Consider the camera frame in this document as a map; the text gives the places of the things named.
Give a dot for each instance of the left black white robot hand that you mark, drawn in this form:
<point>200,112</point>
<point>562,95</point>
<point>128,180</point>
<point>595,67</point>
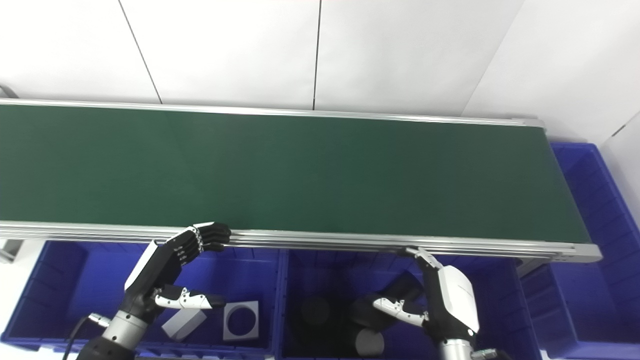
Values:
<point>155,275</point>

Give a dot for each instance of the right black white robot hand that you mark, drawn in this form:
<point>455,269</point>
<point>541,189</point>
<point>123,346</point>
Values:
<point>452,300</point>

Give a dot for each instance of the black block with cylinder part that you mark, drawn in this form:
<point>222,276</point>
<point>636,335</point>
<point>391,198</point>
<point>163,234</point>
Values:
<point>400,289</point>
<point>316,312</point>

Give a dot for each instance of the blue plastic bin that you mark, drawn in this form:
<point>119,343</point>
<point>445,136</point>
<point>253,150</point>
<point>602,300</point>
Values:
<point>595,300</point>
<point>500,310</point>
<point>75,285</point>

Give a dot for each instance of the white rectangular block part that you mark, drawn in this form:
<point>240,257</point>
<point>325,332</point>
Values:
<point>182,324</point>

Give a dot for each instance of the grey cylinder part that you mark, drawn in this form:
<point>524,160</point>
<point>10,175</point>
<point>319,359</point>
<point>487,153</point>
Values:
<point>370,344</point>

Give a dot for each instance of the green conveyor belt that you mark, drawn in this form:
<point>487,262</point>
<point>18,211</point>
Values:
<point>350,242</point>
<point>300,175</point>

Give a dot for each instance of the white square plate with hole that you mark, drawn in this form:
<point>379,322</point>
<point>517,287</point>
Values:
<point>230,332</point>

